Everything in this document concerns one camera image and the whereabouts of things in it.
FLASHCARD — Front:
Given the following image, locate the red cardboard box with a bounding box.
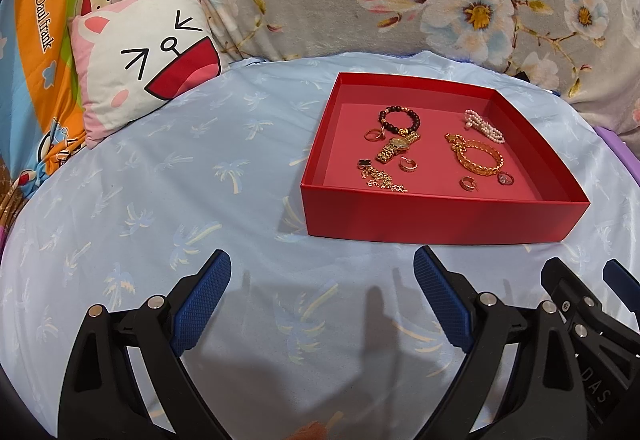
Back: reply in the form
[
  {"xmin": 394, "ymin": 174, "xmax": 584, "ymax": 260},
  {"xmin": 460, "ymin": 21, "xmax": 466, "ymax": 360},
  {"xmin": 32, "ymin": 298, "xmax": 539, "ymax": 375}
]
[{"xmin": 300, "ymin": 72, "xmax": 592, "ymax": 246}]

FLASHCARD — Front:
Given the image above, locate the gold wrist watch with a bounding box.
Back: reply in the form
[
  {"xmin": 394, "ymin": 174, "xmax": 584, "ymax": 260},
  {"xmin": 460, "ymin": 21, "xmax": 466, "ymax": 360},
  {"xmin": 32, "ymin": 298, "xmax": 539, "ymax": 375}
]
[{"xmin": 375, "ymin": 130, "xmax": 422, "ymax": 165}]

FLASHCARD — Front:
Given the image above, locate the gold chain bracelet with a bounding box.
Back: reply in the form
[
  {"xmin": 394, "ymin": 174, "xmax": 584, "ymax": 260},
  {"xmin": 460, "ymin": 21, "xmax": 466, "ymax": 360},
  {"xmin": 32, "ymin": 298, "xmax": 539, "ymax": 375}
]
[{"xmin": 445, "ymin": 132, "xmax": 503, "ymax": 177}]

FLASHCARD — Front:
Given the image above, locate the black clover gold necklace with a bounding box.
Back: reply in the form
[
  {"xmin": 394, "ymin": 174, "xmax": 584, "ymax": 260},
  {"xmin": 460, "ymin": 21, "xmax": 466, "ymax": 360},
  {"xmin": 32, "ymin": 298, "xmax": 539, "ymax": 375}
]
[{"xmin": 356, "ymin": 159, "xmax": 410, "ymax": 193}]

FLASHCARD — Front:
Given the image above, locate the person's left hand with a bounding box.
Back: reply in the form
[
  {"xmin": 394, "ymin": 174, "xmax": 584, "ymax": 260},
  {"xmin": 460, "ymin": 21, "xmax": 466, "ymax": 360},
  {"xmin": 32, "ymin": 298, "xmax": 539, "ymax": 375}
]
[{"xmin": 292, "ymin": 421, "xmax": 333, "ymax": 440}]

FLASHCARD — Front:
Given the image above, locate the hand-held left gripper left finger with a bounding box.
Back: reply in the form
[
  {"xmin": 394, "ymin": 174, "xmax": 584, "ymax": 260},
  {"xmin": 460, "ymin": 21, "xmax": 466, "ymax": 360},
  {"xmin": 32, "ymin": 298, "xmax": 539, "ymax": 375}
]
[{"xmin": 57, "ymin": 249, "xmax": 233, "ymax": 440}]

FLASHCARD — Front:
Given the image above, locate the dark bead bracelet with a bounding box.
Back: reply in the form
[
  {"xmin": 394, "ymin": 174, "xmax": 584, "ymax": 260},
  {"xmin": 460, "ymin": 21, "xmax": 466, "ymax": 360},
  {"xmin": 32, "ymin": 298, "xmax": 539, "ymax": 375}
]
[{"xmin": 377, "ymin": 105, "xmax": 421, "ymax": 135}]

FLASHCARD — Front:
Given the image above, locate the pink pearl bracelet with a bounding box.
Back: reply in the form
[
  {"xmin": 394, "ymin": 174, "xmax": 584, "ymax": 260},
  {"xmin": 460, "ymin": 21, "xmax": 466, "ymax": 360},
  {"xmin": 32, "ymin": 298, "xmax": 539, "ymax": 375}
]
[{"xmin": 464, "ymin": 109, "xmax": 505, "ymax": 144}]

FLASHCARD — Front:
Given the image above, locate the cartoon face pillow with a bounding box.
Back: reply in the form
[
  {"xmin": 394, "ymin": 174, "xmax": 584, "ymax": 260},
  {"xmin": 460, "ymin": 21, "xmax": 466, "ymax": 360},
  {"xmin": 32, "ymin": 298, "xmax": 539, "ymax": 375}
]
[{"xmin": 69, "ymin": 0, "xmax": 222, "ymax": 151}]

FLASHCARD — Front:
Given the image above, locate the purple mat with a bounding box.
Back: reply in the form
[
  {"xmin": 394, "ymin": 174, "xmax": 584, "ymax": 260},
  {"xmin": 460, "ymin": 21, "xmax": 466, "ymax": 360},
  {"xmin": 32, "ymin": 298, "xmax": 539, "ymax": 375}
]
[{"xmin": 597, "ymin": 126, "xmax": 640, "ymax": 167}]

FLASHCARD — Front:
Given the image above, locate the light blue palm-print sheet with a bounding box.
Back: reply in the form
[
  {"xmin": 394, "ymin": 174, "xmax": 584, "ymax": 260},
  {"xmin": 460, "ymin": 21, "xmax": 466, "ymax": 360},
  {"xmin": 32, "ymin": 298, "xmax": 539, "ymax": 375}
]
[{"xmin": 0, "ymin": 51, "xmax": 640, "ymax": 440}]

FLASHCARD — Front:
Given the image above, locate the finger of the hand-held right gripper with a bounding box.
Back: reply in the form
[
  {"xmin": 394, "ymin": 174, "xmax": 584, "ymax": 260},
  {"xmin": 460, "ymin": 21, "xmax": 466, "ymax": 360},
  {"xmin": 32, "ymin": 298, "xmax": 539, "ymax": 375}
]
[
  {"xmin": 602, "ymin": 259, "xmax": 640, "ymax": 312},
  {"xmin": 541, "ymin": 257, "xmax": 609, "ymax": 337}
]

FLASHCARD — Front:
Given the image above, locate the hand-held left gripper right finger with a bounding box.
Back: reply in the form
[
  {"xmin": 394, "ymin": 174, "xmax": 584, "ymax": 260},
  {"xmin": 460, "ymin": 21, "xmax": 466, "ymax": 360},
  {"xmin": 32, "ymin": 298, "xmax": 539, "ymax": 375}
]
[{"xmin": 412, "ymin": 246, "xmax": 601, "ymax": 440}]

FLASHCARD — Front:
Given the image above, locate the colourful cartoon bed sheet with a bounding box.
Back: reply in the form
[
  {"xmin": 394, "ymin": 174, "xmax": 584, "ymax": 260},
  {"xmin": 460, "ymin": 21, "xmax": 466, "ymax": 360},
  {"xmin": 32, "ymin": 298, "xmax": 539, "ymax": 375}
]
[{"xmin": 0, "ymin": 0, "xmax": 118, "ymax": 241}]

